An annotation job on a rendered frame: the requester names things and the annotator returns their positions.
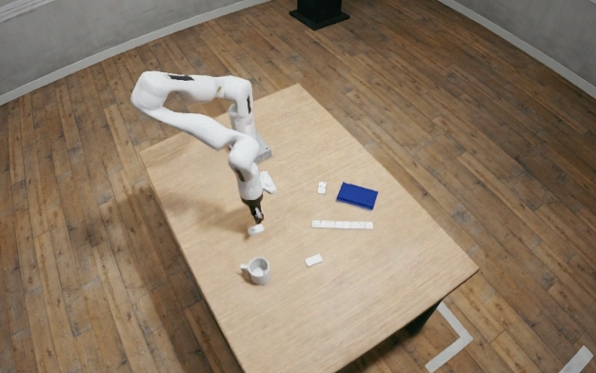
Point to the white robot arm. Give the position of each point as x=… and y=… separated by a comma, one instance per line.
x=152, y=90

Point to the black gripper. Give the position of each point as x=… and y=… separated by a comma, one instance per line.
x=256, y=208

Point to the grey mug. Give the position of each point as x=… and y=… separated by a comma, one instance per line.
x=258, y=266

